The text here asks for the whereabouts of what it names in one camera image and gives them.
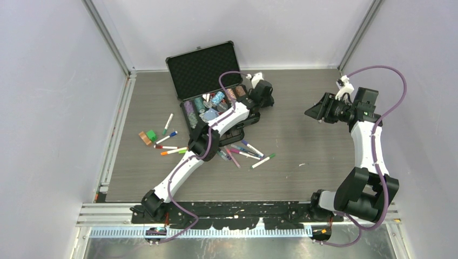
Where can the light blue marker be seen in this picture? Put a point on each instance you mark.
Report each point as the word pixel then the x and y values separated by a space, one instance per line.
pixel 242 149

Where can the green cap white marker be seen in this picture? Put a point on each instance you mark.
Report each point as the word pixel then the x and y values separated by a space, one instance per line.
pixel 262 161

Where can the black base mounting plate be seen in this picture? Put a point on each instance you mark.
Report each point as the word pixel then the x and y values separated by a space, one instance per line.
pixel 235 215

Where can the pink marker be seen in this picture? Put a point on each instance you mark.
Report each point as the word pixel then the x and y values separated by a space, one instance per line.
pixel 232 157

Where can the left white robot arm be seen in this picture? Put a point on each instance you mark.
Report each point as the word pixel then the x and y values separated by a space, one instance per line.
pixel 202 147

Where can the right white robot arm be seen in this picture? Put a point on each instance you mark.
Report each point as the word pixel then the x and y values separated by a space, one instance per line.
pixel 368 187

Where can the magenta cap white marker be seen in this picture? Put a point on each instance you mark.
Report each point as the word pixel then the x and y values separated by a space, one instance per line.
pixel 245 154

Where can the green toy block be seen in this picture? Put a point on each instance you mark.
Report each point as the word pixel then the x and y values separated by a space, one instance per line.
pixel 151 135

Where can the green tip white marker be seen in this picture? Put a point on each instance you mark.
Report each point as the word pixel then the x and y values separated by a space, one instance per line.
pixel 167 123

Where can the purple cap white marker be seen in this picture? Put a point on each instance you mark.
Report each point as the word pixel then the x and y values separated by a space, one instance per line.
pixel 253 148

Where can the black poker chip case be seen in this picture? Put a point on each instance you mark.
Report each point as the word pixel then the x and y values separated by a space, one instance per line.
pixel 197 72

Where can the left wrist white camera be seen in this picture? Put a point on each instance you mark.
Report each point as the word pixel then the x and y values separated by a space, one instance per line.
pixel 255 78

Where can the dark green marker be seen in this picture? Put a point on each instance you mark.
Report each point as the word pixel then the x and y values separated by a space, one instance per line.
pixel 223 155

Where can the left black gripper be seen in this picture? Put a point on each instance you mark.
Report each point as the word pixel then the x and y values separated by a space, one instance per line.
pixel 269 101

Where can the brown wooden block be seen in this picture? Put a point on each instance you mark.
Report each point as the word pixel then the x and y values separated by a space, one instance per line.
pixel 145 138

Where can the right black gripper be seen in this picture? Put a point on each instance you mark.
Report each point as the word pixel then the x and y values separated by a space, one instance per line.
pixel 322 110

